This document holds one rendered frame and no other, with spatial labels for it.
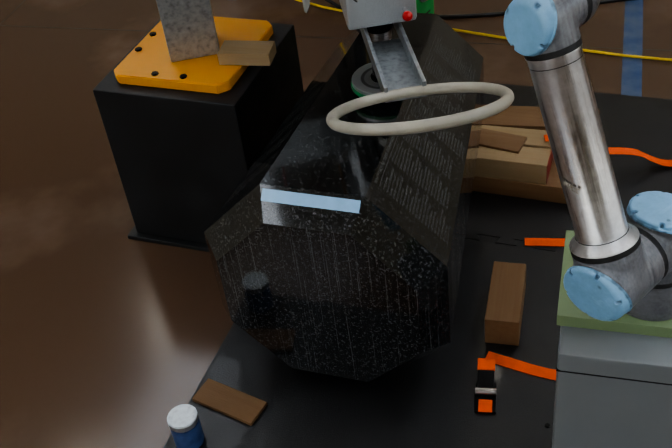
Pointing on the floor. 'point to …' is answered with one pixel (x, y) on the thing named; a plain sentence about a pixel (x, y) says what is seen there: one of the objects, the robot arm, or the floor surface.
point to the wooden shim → (229, 401)
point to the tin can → (185, 426)
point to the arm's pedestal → (612, 390)
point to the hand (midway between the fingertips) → (330, 8)
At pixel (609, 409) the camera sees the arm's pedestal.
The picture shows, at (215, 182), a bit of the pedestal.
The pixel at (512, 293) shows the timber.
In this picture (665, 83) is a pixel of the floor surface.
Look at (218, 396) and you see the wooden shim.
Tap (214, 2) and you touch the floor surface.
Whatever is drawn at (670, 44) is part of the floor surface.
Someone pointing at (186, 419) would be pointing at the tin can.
